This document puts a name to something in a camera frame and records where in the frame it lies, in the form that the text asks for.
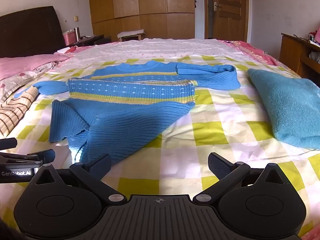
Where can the wooden side cabinet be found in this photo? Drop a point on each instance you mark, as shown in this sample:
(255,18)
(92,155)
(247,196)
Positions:
(290,52)

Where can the wooden wardrobe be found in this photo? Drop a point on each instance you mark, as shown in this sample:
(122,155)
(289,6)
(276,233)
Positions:
(150,5)

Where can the stool with white cloth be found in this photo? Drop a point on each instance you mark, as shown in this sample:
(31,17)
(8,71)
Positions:
(130,33)

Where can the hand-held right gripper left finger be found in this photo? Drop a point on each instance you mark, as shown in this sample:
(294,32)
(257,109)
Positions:
(100,164)

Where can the teal fleece cloth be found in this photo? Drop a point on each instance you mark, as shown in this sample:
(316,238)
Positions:
(287,105)

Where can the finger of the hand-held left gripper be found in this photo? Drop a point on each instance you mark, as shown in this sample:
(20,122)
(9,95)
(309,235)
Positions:
(8,143)
(46,155)

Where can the dark wooden headboard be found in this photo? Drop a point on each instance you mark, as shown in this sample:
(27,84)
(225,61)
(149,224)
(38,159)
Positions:
(30,30)

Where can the yellow checked bed sheet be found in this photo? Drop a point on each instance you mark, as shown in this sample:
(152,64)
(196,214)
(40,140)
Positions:
(225,130)

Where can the pink cloth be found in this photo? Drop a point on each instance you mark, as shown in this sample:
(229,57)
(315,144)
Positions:
(317,35)

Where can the beige striped cloth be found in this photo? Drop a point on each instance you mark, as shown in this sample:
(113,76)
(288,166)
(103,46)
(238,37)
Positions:
(12,115)

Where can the white floral bed sheet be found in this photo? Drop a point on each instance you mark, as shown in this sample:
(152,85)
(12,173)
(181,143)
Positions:
(150,50)

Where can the dark nightstand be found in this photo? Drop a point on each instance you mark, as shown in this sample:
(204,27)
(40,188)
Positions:
(100,41)

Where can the pink pillow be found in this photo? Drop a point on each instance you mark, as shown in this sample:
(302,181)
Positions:
(25,65)

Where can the pink box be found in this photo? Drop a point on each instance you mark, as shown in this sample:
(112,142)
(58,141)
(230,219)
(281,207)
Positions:
(70,38)

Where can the wooden door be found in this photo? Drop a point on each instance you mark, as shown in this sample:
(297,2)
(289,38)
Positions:
(230,17)

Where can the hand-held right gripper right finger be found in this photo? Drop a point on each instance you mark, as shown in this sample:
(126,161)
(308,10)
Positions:
(218,166)

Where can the steel thermos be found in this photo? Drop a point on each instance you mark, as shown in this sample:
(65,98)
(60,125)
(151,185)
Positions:
(77,33)

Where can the blue knitted sweater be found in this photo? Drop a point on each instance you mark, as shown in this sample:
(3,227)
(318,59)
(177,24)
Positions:
(125,125)

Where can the pink bedspread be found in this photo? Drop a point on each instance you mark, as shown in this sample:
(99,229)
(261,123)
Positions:
(250,52)

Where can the red cloth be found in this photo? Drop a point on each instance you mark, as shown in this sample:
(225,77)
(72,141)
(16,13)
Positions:
(70,49)

